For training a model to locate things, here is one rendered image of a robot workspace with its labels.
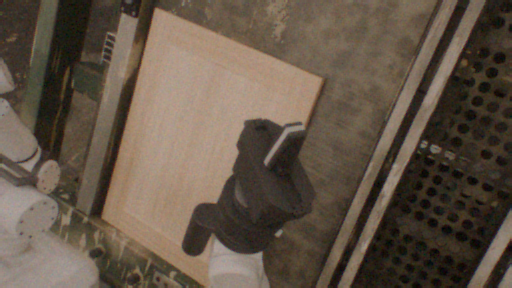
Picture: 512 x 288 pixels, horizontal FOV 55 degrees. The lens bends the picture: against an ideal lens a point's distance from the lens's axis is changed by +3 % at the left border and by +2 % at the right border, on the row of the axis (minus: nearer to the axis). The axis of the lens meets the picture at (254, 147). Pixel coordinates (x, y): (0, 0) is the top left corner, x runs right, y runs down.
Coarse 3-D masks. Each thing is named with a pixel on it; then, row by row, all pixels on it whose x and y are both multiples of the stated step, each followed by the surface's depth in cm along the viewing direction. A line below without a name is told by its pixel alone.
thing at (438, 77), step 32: (448, 0) 79; (480, 0) 77; (448, 32) 83; (416, 64) 82; (448, 64) 80; (416, 96) 84; (416, 128) 84; (384, 160) 88; (384, 192) 88; (352, 224) 92; (352, 256) 92
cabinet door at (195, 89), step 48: (192, 48) 109; (240, 48) 103; (144, 96) 117; (192, 96) 111; (240, 96) 105; (288, 96) 100; (144, 144) 120; (192, 144) 113; (144, 192) 122; (192, 192) 115; (144, 240) 124
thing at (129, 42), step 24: (144, 0) 111; (120, 24) 115; (144, 24) 115; (120, 48) 116; (120, 72) 117; (120, 96) 118; (120, 120) 122; (96, 144) 124; (96, 168) 125; (96, 192) 127
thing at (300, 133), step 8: (304, 128) 48; (288, 136) 47; (296, 136) 47; (304, 136) 48; (280, 144) 49; (288, 144) 48; (296, 144) 48; (272, 152) 50; (280, 152) 49; (288, 152) 49; (296, 152) 50; (272, 160) 50; (280, 160) 50; (288, 160) 51; (272, 168) 51; (280, 168) 51; (288, 168) 51
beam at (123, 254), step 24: (72, 192) 137; (72, 216) 130; (96, 216) 130; (72, 240) 131; (96, 240) 127; (120, 240) 123; (96, 264) 128; (120, 264) 124; (144, 264) 121; (168, 264) 120
